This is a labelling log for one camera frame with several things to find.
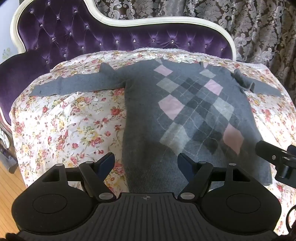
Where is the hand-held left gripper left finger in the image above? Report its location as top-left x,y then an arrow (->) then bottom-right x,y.
42,152 -> 116,202

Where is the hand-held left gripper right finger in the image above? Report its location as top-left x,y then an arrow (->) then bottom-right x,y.
177,152 -> 250,201

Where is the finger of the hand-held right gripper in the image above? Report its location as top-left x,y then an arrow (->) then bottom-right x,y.
255,140 -> 296,166
276,162 -> 296,184

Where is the grey argyle sweater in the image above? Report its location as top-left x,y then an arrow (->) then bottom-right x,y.
29,58 -> 286,194

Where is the floral bedspread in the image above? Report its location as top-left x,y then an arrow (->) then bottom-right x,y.
9,47 -> 296,234

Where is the purple tufted headboard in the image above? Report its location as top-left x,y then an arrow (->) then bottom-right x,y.
0,0 -> 237,126

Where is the brown damask curtain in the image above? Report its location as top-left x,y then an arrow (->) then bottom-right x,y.
92,0 -> 296,102

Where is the black cable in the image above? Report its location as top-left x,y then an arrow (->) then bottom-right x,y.
285,204 -> 296,232

